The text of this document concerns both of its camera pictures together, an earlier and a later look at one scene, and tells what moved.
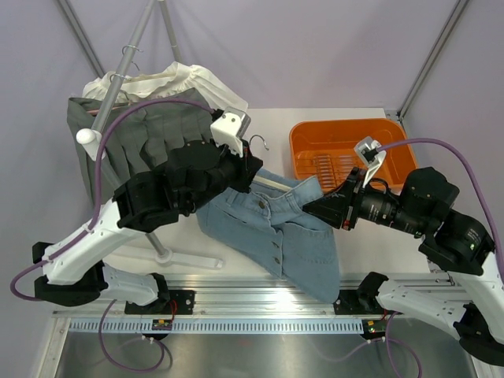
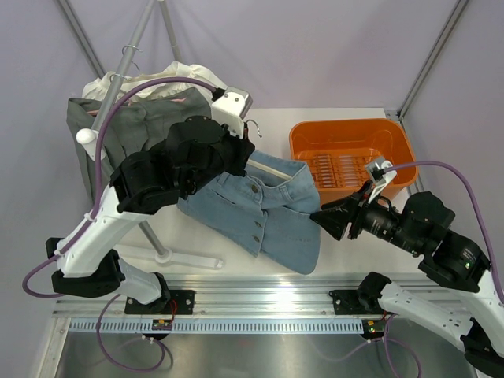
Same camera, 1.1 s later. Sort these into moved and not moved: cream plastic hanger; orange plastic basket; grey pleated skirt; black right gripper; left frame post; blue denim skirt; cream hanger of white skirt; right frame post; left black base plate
Moved: blue denim skirt; black right gripper; cream plastic hanger
Not moved: left black base plate; cream hanger of white skirt; orange plastic basket; left frame post; grey pleated skirt; right frame post
